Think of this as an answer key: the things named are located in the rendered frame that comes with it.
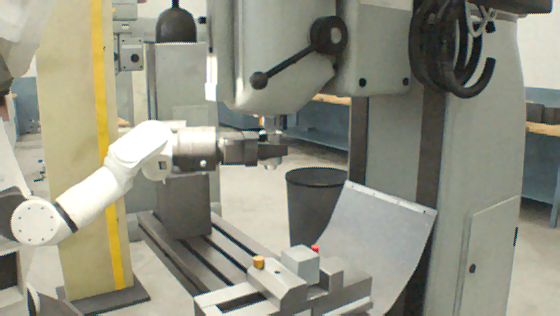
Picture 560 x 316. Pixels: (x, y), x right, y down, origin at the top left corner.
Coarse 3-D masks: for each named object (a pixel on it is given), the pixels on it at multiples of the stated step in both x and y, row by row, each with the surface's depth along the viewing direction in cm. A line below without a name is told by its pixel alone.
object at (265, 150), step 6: (258, 144) 81; (264, 144) 81; (270, 144) 81; (276, 144) 82; (258, 150) 80; (264, 150) 81; (270, 150) 82; (276, 150) 82; (282, 150) 82; (258, 156) 81; (264, 156) 82; (270, 156) 82; (276, 156) 82
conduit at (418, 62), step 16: (432, 0) 73; (448, 0) 72; (464, 0) 69; (416, 16) 76; (448, 16) 67; (464, 16) 79; (416, 32) 73; (432, 32) 72; (448, 32) 68; (464, 32) 81; (416, 48) 74; (432, 48) 72; (448, 48) 68; (464, 48) 82; (480, 48) 79; (416, 64) 76; (448, 64) 69; (464, 64) 82; (432, 80) 76; (448, 80) 71; (464, 80) 78; (480, 80) 77; (464, 96) 75
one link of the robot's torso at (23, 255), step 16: (0, 256) 104; (16, 256) 108; (32, 256) 108; (0, 272) 107; (16, 272) 112; (0, 288) 110; (16, 288) 114; (0, 304) 107; (16, 304) 111; (32, 304) 118
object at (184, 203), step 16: (176, 176) 115; (192, 176) 117; (208, 176) 119; (160, 192) 127; (176, 192) 115; (192, 192) 118; (208, 192) 120; (160, 208) 131; (176, 208) 116; (192, 208) 119; (208, 208) 121; (176, 224) 117; (192, 224) 119; (208, 224) 122
